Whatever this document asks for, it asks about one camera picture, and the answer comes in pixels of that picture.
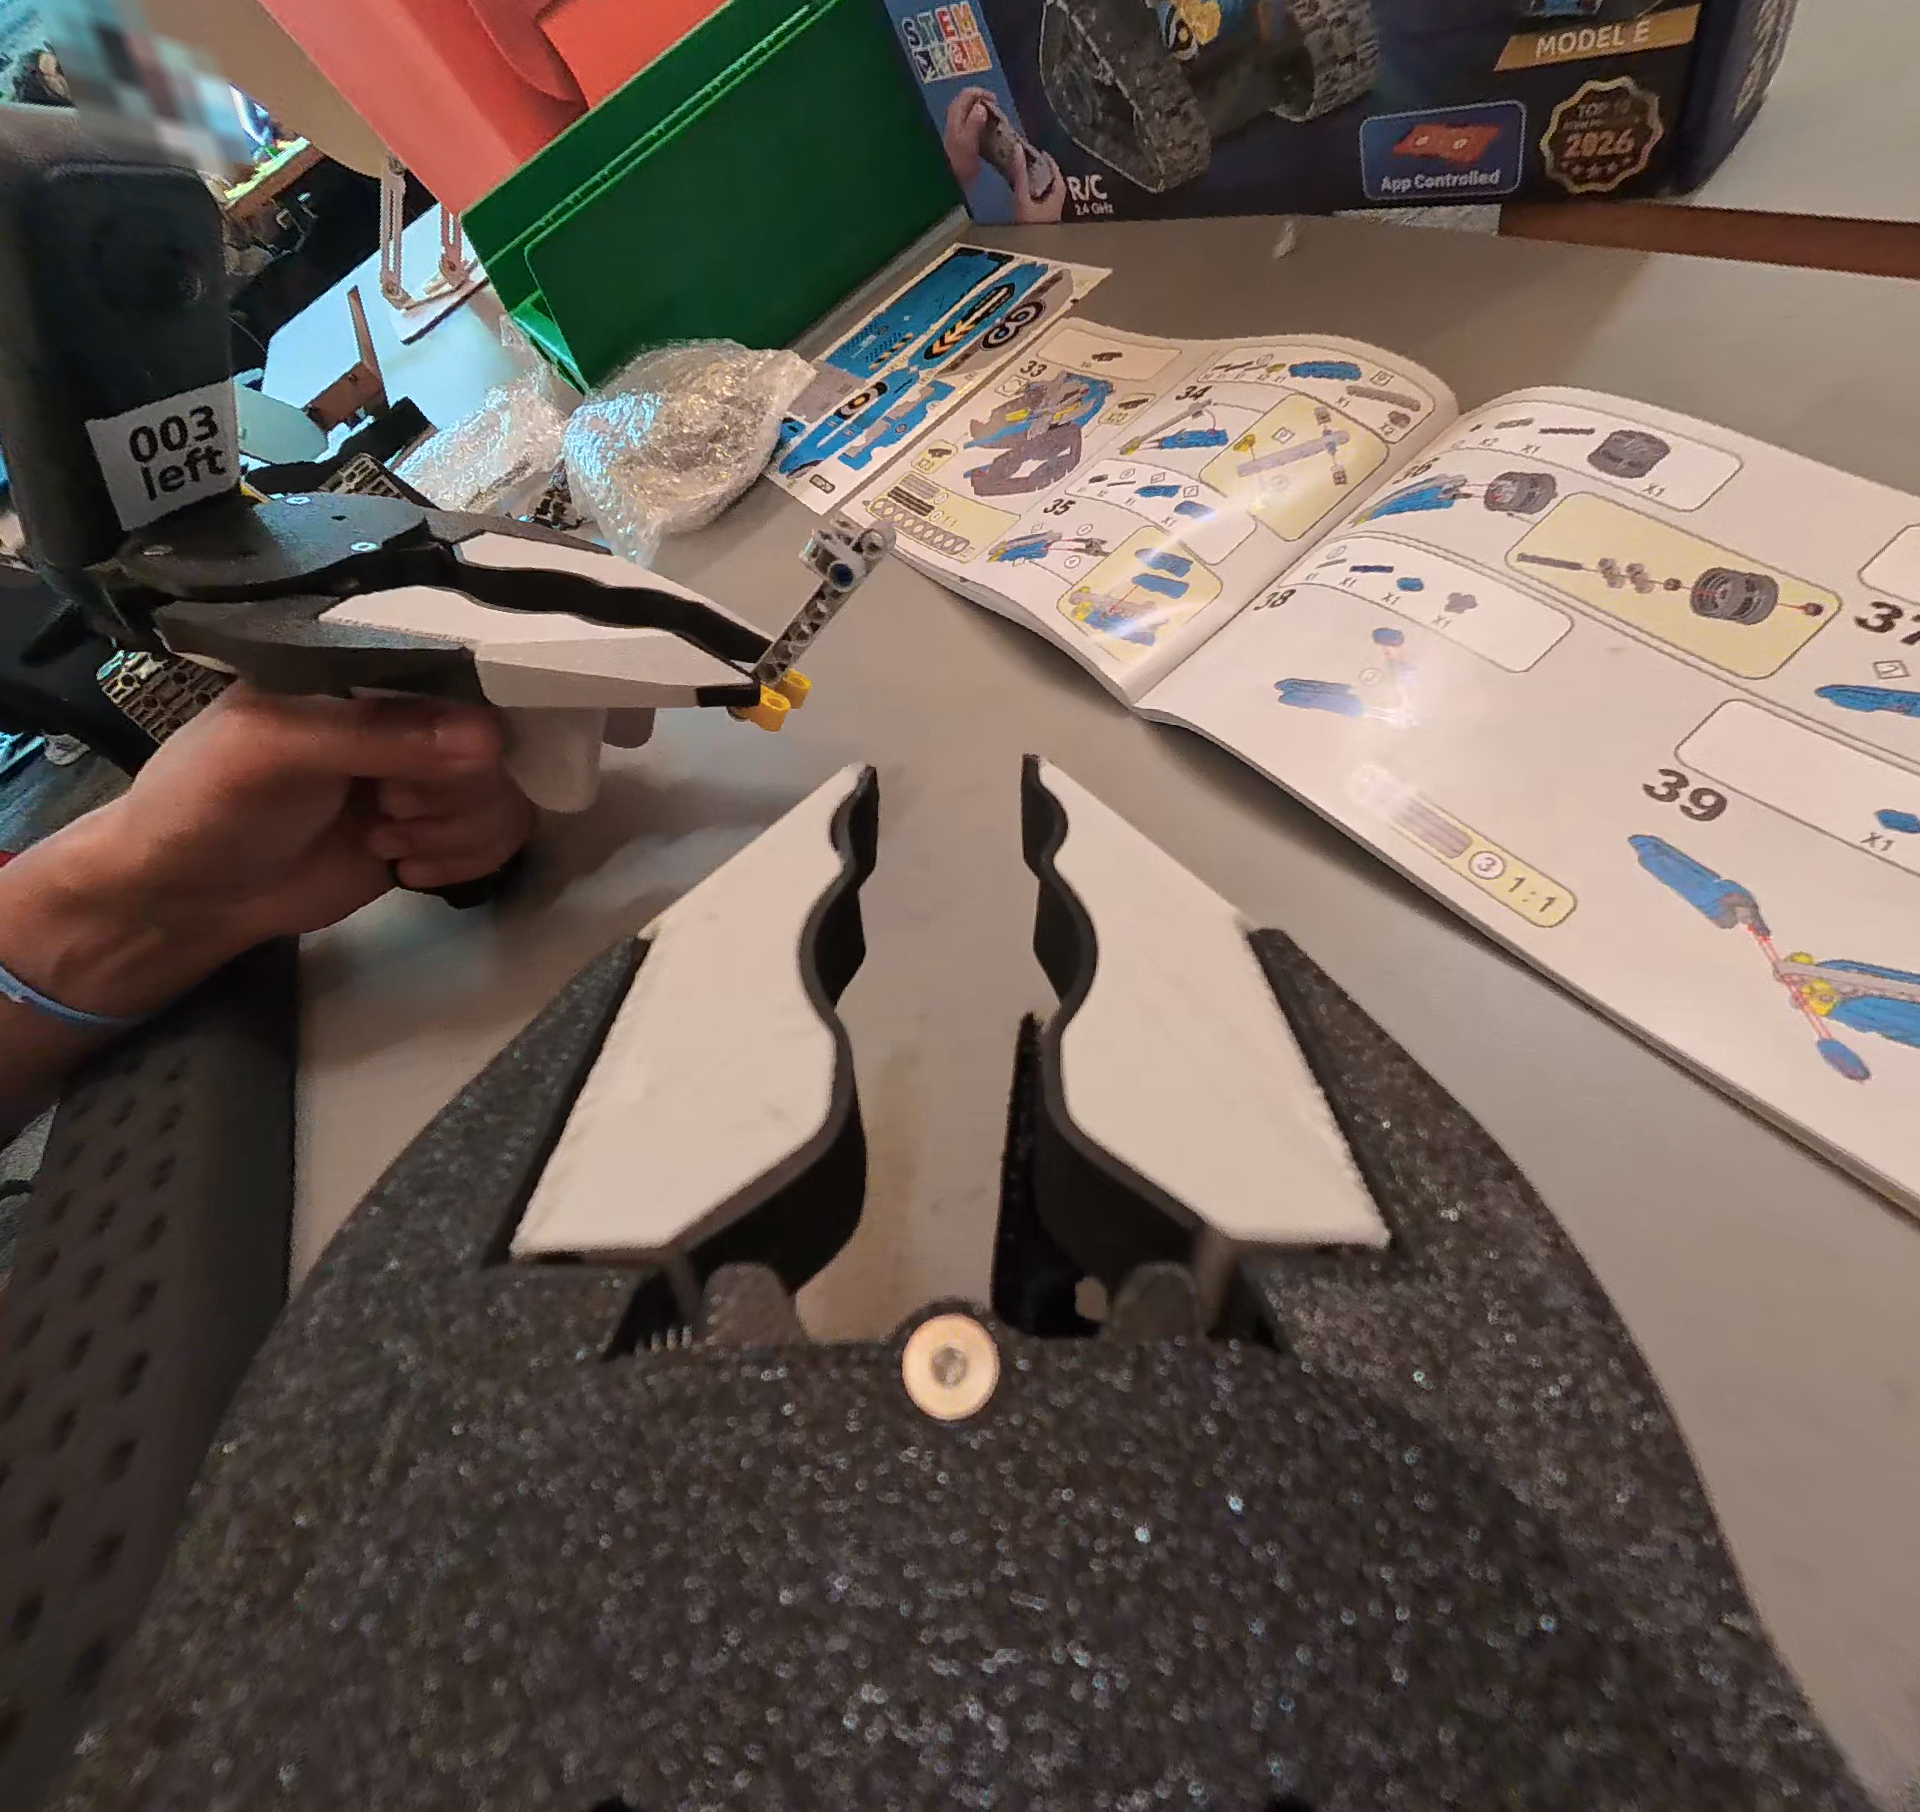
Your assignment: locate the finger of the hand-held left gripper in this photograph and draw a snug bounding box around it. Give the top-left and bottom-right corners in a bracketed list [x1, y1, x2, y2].
[445, 523, 771, 662]
[318, 589, 760, 717]

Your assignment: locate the beige laptop stand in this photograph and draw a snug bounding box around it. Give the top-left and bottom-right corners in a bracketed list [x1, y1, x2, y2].
[119, 0, 496, 345]

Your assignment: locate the clear plastic bag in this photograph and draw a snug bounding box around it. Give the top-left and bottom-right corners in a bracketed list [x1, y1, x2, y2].
[396, 342, 817, 571]

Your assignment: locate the blue sticker sheet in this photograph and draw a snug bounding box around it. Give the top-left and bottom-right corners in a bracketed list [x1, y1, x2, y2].
[761, 244, 1115, 483]

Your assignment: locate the green plastic bin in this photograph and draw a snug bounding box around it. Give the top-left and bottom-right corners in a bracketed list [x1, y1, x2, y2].
[460, 0, 962, 400]

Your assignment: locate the long grey building beam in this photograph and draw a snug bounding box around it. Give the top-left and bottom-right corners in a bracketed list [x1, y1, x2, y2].
[748, 523, 899, 689]

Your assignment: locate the black perforated pad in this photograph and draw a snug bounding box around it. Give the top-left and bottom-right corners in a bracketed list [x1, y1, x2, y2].
[0, 933, 302, 1754]

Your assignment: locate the blue wristband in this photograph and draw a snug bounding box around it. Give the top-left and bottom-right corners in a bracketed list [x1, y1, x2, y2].
[0, 960, 144, 1032]

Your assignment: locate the instruction booklet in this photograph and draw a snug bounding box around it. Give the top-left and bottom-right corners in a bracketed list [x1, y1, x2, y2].
[838, 315, 1920, 1223]

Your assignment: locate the person's left hand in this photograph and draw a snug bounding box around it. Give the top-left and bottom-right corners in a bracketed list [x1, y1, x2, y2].
[26, 692, 536, 1014]

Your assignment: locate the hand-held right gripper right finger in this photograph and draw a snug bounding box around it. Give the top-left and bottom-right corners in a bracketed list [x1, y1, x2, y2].
[994, 753, 1392, 1336]

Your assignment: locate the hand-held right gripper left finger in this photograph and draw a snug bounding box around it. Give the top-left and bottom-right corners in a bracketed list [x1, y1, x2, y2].
[508, 762, 883, 1307]

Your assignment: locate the robot kit box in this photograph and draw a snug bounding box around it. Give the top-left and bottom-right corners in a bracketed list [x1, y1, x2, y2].
[829, 0, 1832, 223]

